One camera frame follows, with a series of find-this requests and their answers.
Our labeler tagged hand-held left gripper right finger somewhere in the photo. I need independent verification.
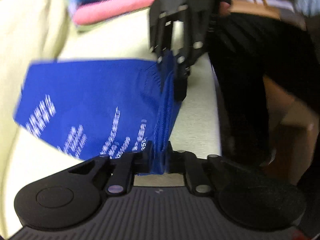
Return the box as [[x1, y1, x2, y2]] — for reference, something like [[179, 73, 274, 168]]
[[165, 141, 250, 196]]

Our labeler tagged person's right hand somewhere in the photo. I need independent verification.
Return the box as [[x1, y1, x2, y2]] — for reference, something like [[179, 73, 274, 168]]
[[217, 0, 233, 16]]

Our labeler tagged pink folded cloth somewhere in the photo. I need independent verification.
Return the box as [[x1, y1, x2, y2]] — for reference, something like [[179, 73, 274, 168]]
[[72, 0, 160, 27]]

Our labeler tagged blue shopping bag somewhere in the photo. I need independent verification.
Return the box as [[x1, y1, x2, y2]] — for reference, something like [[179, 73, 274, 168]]
[[14, 50, 184, 175]]

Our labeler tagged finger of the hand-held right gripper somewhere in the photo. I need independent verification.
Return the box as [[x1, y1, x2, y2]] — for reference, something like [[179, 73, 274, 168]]
[[149, 11, 174, 63], [172, 7, 209, 102]]

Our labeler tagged sofa with green cover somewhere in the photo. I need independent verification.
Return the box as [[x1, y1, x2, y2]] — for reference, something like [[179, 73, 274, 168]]
[[0, 0, 223, 230]]

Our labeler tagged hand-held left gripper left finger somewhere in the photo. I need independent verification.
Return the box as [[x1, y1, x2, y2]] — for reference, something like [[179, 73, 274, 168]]
[[67, 140, 154, 196]]

